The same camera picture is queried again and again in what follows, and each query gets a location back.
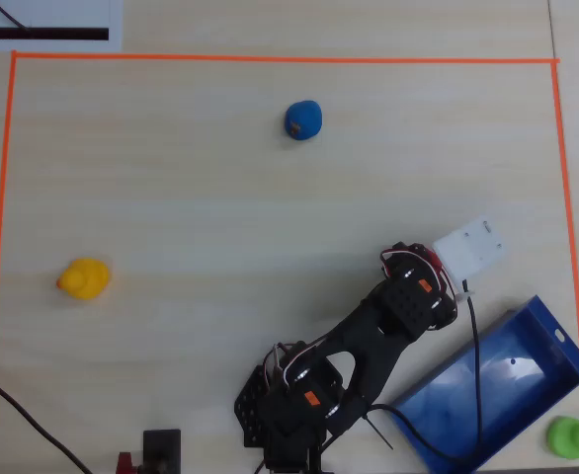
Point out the yellow rubber duck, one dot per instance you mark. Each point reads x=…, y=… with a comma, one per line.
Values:
x=87, y=281

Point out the green rubber duck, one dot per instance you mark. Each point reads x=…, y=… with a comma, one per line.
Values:
x=568, y=437

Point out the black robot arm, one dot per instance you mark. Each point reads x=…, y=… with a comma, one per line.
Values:
x=368, y=336

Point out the blue plastic box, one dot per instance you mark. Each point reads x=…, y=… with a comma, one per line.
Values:
x=517, y=395

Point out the black zip tie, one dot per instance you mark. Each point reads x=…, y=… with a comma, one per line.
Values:
x=378, y=432

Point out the white paper with black bar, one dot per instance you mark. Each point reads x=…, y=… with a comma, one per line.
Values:
x=72, y=15

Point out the blue rubber duck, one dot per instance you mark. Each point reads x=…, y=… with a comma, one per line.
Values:
x=306, y=118

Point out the small black clamp block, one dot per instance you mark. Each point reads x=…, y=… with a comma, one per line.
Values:
x=161, y=449

